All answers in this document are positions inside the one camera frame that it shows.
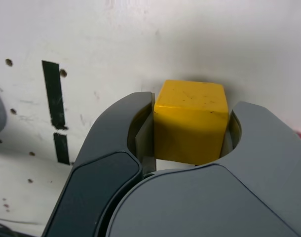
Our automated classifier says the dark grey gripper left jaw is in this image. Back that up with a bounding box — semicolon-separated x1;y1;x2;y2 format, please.
43;91;157;237

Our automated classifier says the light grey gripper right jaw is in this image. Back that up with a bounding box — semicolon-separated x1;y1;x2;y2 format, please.
96;100;301;237

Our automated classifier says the yellow cube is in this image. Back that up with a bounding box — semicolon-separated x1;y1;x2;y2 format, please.
152;79;230;165

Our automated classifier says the black tape strip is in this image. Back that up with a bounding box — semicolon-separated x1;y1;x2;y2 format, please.
41;60;70;165

